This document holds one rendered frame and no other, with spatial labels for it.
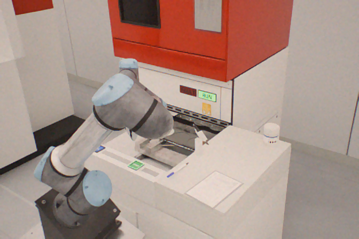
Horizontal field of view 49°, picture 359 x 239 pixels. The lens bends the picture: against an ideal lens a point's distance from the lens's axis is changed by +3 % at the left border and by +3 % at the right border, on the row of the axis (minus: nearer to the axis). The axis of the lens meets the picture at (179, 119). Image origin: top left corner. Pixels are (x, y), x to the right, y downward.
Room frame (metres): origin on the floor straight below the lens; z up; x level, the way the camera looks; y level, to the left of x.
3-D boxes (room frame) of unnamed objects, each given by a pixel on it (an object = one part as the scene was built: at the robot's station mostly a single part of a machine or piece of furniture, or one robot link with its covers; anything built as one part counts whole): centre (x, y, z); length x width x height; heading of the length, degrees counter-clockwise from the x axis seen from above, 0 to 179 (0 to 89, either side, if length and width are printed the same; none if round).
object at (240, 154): (1.46, -0.21, 0.89); 0.62 x 0.35 x 0.14; 142
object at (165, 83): (2.08, 0.04, 1.02); 0.82 x 0.03 x 0.40; 52
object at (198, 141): (1.54, -0.10, 1.03); 0.06 x 0.04 x 0.13; 142
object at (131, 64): (1.47, 0.20, 1.41); 0.09 x 0.08 x 0.11; 175
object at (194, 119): (1.95, -0.09, 0.89); 0.44 x 0.02 x 0.10; 52
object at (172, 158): (1.68, 0.08, 0.87); 0.36 x 0.08 x 0.03; 52
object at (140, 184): (1.54, 0.31, 0.89); 0.55 x 0.09 x 0.14; 52
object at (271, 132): (1.61, -0.44, 1.01); 0.07 x 0.07 x 0.10
